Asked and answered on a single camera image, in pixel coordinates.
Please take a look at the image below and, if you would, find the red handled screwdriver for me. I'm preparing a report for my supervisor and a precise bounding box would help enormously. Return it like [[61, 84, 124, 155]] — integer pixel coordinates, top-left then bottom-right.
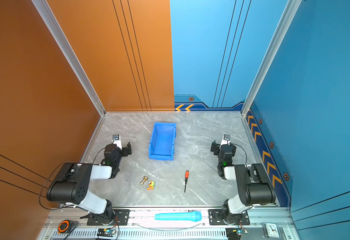
[[184, 171, 190, 192]]

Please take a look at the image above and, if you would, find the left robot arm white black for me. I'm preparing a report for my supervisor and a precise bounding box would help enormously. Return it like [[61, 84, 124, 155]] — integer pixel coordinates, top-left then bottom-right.
[[46, 140, 132, 225]]

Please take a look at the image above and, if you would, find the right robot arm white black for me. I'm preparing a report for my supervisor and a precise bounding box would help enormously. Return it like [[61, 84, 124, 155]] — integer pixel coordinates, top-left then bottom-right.
[[211, 140, 277, 225]]

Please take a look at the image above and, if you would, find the blue plastic bin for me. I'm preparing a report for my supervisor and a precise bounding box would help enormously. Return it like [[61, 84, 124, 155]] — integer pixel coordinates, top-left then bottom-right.
[[148, 122, 177, 161]]

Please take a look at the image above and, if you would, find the small brass fitting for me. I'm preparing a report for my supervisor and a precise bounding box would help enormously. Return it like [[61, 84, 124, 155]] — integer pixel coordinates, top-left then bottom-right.
[[140, 176, 148, 185]]

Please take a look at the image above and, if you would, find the small orange toy block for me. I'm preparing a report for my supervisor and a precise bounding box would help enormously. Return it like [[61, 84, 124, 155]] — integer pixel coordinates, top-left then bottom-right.
[[147, 181, 155, 191]]

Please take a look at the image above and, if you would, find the cyan plastic cylinder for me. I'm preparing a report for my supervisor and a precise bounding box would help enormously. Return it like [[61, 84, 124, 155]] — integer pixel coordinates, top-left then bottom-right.
[[154, 211, 202, 222]]

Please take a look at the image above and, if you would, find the left circuit board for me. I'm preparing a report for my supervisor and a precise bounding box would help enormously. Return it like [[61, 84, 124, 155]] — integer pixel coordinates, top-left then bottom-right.
[[95, 228, 117, 240]]

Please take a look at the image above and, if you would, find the circuit board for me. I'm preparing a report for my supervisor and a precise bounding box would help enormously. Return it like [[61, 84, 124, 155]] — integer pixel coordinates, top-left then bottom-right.
[[95, 228, 117, 240], [226, 228, 248, 240]]

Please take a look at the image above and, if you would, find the right circuit board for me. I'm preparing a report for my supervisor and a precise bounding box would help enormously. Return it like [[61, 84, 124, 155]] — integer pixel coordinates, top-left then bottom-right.
[[226, 228, 248, 240]]

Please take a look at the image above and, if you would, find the orange black tape measure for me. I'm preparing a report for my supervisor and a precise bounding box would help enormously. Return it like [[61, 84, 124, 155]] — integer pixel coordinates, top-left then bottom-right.
[[57, 220, 72, 234]]

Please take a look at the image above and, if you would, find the small white clock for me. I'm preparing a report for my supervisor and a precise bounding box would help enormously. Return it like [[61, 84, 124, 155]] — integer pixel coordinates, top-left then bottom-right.
[[264, 223, 281, 239]]

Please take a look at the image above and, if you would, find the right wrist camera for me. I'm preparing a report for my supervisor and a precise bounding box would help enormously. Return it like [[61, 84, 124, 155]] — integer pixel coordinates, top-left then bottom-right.
[[221, 134, 231, 146]]

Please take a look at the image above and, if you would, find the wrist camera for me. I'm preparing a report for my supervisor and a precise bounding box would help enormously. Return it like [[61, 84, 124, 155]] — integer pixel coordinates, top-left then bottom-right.
[[221, 134, 231, 146], [112, 134, 122, 149]]

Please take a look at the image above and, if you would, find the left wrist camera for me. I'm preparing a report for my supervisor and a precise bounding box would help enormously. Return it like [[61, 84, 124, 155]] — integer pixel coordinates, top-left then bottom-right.
[[112, 134, 122, 149]]

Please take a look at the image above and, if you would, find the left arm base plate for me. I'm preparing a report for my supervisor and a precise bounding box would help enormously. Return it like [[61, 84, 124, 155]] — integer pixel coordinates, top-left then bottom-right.
[[87, 209, 130, 226]]

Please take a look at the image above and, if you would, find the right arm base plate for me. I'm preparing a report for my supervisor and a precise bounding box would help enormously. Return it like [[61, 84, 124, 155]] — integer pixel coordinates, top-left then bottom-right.
[[208, 209, 251, 226]]

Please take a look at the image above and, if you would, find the aluminium front rail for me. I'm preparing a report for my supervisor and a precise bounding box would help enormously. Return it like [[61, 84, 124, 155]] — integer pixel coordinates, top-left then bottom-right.
[[36, 205, 302, 240]]

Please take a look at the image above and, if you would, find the aluminium corner post left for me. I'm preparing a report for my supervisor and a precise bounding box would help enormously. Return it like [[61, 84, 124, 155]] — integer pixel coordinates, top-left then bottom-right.
[[32, 0, 106, 117]]

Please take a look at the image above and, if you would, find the aluminium corner post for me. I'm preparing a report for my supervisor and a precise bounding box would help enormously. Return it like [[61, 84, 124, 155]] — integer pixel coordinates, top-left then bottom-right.
[[32, 0, 106, 117], [241, 0, 302, 117]]

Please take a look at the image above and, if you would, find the aluminium corner post right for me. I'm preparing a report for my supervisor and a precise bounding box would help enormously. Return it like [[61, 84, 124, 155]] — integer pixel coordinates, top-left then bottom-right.
[[241, 0, 302, 117]]

